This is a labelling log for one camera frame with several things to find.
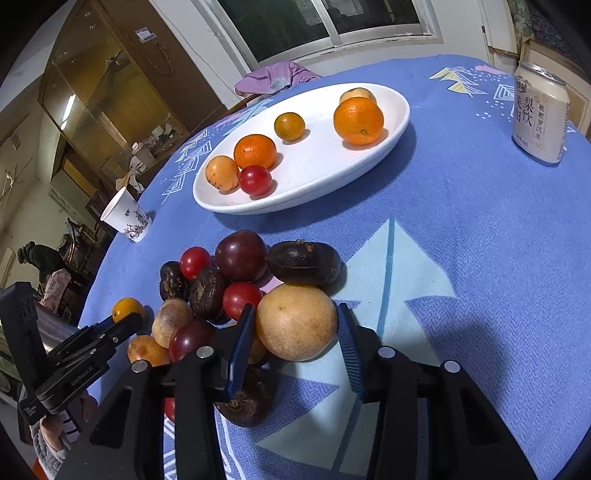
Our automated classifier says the wooden picture frame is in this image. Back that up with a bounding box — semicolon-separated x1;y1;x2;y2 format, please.
517;37;591;134

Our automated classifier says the wooden chair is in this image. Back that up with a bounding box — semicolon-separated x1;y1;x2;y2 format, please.
225;95;259;114

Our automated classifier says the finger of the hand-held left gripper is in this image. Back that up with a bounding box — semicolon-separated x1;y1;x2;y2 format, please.
45;312;145;370

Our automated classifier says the white paper cup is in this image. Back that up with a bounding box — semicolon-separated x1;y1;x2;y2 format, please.
100;186;153;243

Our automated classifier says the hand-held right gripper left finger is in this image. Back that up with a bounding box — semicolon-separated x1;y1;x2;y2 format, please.
54;304;257;480

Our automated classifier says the orange-brown round fruit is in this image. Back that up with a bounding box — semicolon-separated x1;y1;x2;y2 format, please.
127;335;171;366
205;156;241;192

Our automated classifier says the purple cloth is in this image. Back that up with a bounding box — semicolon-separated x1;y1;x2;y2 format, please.
235;62;322;97

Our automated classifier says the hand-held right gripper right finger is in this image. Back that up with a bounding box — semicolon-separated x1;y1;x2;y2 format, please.
336;304;539;480

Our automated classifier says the small tan pear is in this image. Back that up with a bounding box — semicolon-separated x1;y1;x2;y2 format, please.
152;298;194;348

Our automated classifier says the cream drink can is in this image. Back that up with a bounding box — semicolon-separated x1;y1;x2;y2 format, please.
511;62;571;165

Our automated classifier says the person's left forearm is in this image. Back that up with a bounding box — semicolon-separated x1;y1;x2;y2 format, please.
30;415;70;478

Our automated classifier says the sliding glass window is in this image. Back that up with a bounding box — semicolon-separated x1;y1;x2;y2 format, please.
194;0;439;70

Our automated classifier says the dark brown water chestnut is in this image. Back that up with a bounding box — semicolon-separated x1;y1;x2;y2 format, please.
215;367;274;428
160;261;190;302
189;268;228;319

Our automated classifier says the dark red plum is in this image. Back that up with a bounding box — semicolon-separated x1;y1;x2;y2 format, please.
169;319;217;363
215;231;269;283

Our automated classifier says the orange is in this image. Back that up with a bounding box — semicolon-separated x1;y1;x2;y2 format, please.
333;98;385;146
233;134;278;169

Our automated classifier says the white oval plate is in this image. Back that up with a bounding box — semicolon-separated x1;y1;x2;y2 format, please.
192;83;411;215

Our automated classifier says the wooden glass cabinet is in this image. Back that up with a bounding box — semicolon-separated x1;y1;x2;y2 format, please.
37;0;227;185

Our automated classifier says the stack of patterned boxes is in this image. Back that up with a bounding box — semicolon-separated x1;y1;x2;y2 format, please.
505;0;591;56

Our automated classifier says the small tan fruit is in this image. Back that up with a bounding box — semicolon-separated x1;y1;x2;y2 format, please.
249;335;269;365

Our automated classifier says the large tan pear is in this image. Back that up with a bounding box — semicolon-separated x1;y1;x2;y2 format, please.
339;88;376;106
256;284;339;361

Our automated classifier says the person's left hand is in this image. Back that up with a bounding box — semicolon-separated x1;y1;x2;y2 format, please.
39;391;100;452

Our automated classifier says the dark purple passion fruit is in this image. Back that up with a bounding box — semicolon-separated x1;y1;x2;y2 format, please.
266;241;342;285

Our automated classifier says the yellow cherry tomato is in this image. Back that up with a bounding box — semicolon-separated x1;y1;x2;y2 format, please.
274;113;306;141
112;298;145;324

